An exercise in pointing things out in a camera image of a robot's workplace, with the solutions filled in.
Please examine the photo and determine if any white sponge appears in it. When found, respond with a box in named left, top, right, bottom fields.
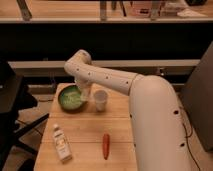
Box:
left=80, top=89, right=90, bottom=102

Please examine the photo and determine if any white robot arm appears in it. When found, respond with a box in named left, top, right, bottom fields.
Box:
left=64, top=49, right=192, bottom=171

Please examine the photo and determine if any green ceramic bowl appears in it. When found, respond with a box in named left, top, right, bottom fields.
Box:
left=58, top=85, right=86, bottom=111

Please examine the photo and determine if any translucent plastic cup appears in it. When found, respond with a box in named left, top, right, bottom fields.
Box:
left=93, top=90, right=108, bottom=112

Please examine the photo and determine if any white lotion bottle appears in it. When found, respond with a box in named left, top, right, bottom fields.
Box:
left=53, top=124, right=72, bottom=163

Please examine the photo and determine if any red orange carrot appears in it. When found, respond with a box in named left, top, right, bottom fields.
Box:
left=102, top=134, right=110, bottom=160

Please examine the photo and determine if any black office chair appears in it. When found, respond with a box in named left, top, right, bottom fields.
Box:
left=0, top=58, right=49, bottom=171

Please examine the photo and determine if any grey panel at right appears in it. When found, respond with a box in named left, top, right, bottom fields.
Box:
left=180, top=41, right=213, bottom=151

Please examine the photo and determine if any black cable on floor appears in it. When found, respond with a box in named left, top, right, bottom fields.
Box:
left=179, top=105, right=201, bottom=171

